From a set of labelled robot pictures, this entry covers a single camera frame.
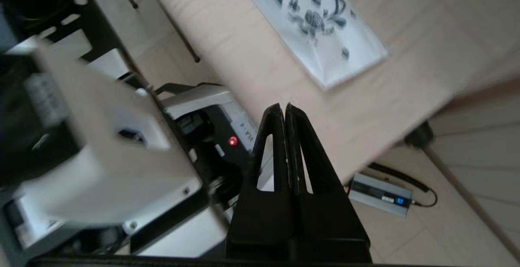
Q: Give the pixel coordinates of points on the white horse-print zipper pouch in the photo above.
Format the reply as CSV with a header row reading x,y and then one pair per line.
x,y
317,23

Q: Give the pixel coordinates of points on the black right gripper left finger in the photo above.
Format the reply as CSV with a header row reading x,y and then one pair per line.
x,y
260,218

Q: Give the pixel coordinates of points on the silver base housing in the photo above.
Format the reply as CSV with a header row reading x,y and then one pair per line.
x,y
211,104

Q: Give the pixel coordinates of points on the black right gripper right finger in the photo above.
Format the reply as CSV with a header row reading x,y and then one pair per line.
x,y
325,218

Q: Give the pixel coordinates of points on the silver robot base box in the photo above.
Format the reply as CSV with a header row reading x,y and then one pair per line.
x,y
105,64

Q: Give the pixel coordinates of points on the silver power adapter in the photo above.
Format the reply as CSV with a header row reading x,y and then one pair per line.
x,y
380,196

